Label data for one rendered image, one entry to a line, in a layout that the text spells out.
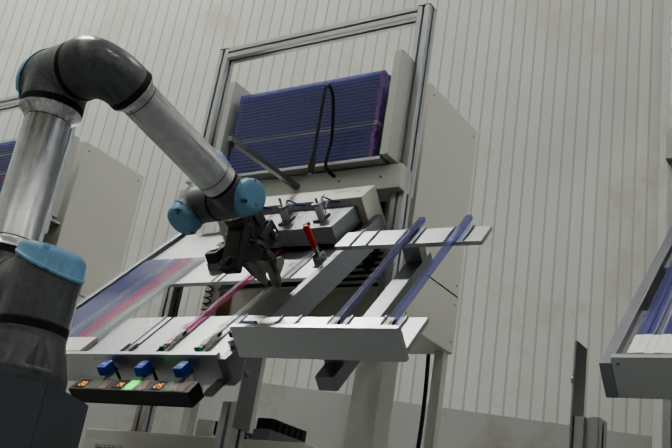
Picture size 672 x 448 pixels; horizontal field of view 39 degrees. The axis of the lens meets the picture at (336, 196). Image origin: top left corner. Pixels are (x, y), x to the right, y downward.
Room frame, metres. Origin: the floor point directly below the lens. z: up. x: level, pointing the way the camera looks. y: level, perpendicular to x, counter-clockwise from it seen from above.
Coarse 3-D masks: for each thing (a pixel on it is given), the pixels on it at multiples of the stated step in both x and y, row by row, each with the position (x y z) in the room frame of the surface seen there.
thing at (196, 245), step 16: (192, 240) 2.60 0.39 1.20; (208, 240) 2.56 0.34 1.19; (224, 240) 2.51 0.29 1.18; (160, 256) 2.57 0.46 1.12; (176, 256) 2.53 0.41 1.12; (192, 256) 2.48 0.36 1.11; (288, 256) 2.25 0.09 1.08; (192, 272) 2.38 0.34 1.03; (208, 272) 2.34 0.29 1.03; (304, 272) 2.13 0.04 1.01; (224, 288) 2.33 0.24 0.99; (256, 288) 2.27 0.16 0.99; (288, 288) 2.21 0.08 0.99
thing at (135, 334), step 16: (128, 320) 2.24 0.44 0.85; (144, 320) 2.21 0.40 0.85; (160, 320) 2.17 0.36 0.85; (176, 320) 2.14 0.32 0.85; (208, 320) 2.08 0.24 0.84; (224, 320) 2.05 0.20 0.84; (240, 320) 2.02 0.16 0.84; (256, 320) 2.00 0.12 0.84; (112, 336) 2.19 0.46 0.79; (128, 336) 2.15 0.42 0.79; (144, 336) 2.12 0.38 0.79; (160, 336) 2.09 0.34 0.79; (192, 336) 2.04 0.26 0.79; (208, 336) 2.01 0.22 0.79; (224, 336) 1.98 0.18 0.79; (224, 352) 1.92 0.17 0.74
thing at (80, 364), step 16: (80, 352) 2.11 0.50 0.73; (96, 352) 2.08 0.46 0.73; (112, 352) 2.05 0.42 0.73; (128, 352) 2.02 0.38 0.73; (144, 352) 1.99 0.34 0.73; (160, 352) 1.97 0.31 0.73; (176, 352) 1.94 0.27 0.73; (192, 352) 1.91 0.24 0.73; (208, 352) 1.89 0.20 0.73; (80, 368) 2.13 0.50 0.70; (96, 368) 2.10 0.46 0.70; (128, 368) 2.04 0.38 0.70; (160, 368) 1.99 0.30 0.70; (192, 368) 1.95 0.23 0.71; (208, 368) 1.91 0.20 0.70; (208, 384) 1.94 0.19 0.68
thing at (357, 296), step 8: (416, 224) 1.88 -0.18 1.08; (408, 232) 1.86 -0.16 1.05; (400, 240) 1.84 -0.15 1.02; (408, 240) 1.85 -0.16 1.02; (400, 248) 1.82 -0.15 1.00; (392, 256) 1.80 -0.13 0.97; (384, 264) 1.77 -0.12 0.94; (376, 272) 1.76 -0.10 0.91; (368, 280) 1.74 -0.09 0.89; (376, 280) 1.75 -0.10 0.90; (360, 288) 1.72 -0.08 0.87; (368, 288) 1.73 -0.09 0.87; (352, 296) 1.71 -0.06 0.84; (360, 296) 1.71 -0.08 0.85; (352, 304) 1.69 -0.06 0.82; (344, 312) 1.67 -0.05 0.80
